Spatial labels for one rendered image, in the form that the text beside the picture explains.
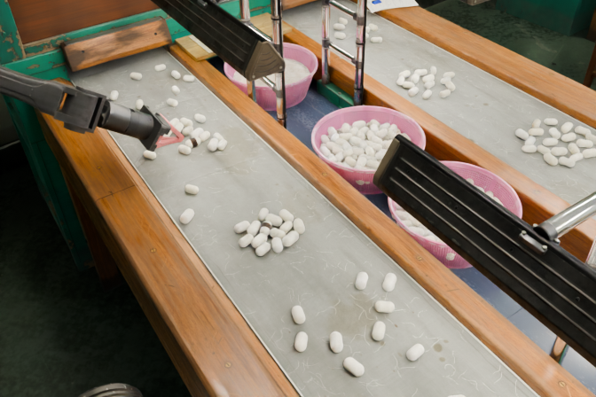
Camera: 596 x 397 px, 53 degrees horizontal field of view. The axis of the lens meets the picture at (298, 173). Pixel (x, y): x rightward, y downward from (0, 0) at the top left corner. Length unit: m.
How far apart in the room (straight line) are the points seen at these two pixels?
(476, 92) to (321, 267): 0.75
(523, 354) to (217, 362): 0.48
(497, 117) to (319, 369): 0.85
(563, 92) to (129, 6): 1.21
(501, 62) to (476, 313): 0.90
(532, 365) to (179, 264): 0.62
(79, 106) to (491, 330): 0.85
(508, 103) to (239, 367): 1.01
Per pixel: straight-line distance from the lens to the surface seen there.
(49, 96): 1.23
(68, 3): 1.78
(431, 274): 1.12
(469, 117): 1.58
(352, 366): 0.99
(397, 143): 0.82
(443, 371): 1.03
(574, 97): 1.68
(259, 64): 1.09
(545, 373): 1.03
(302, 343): 1.01
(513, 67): 1.78
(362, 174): 1.33
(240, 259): 1.17
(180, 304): 1.08
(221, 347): 1.01
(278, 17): 1.35
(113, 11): 1.83
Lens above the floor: 1.58
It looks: 39 degrees down
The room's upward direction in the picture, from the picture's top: 2 degrees counter-clockwise
